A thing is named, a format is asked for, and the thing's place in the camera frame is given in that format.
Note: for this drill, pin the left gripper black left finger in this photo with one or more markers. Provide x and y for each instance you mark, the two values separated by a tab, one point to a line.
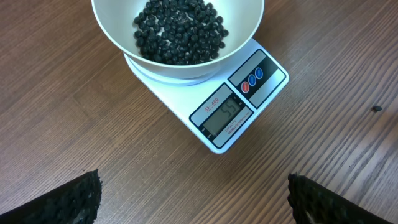
77	201

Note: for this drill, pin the stray black bean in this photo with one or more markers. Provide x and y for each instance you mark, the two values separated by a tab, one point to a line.
376	108

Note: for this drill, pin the pile of black beans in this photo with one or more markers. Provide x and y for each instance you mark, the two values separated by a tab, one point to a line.
179	32

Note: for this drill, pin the white digital kitchen scale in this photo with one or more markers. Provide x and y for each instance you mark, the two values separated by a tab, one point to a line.
218	107

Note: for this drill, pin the white bowl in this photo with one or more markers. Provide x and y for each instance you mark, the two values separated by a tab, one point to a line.
240	17

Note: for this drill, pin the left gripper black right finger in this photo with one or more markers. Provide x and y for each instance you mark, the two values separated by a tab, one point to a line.
313	203

